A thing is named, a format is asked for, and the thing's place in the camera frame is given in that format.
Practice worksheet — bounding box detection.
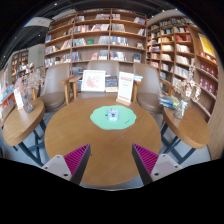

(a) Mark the green smiley mouse pad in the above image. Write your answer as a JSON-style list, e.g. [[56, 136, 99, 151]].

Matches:
[[89, 104, 138, 131]]

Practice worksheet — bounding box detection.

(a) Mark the transparent blue computer mouse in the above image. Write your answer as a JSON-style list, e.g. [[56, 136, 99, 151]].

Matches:
[[106, 107, 120, 122]]

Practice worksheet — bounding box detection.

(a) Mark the stack of magazines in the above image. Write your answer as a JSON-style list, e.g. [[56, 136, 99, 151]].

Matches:
[[158, 94, 181, 110]]

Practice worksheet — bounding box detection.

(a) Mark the small white table card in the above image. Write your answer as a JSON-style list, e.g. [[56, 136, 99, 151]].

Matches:
[[13, 87, 25, 111]]

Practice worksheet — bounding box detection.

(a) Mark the small distant bookshelf unit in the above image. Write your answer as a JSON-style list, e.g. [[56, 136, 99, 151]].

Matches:
[[10, 49, 30, 79]]

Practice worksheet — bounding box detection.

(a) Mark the white framed picture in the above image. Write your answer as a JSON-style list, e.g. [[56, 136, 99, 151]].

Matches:
[[80, 69, 107, 93]]

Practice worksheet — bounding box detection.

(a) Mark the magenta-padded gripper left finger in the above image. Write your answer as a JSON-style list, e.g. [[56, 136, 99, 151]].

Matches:
[[40, 143, 92, 186]]

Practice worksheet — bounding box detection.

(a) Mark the round wooden side table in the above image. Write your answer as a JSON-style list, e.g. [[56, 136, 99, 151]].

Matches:
[[2, 98, 46, 166], [161, 106, 211, 164]]

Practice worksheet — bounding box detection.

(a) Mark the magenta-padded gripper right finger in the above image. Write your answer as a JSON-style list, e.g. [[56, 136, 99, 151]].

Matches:
[[131, 143, 184, 186]]

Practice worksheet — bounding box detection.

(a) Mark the white sign on wooden base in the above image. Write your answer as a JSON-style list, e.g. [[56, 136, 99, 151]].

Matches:
[[115, 71, 135, 107]]

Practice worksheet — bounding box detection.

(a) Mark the brown padded wooden armchair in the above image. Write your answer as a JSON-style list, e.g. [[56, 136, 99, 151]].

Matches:
[[68, 59, 139, 101], [133, 63, 164, 114], [33, 63, 73, 113]]

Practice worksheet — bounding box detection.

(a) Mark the glass vase with dried flowers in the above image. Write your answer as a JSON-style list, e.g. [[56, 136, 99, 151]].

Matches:
[[13, 68, 46, 114], [173, 61, 203, 120]]

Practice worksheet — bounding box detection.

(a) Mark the curved wooden bookshelf unit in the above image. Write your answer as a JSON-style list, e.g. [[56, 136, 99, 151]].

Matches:
[[145, 14, 221, 118]]

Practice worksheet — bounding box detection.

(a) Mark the dark blue book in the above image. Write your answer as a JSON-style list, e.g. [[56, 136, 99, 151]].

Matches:
[[104, 75, 119, 93]]

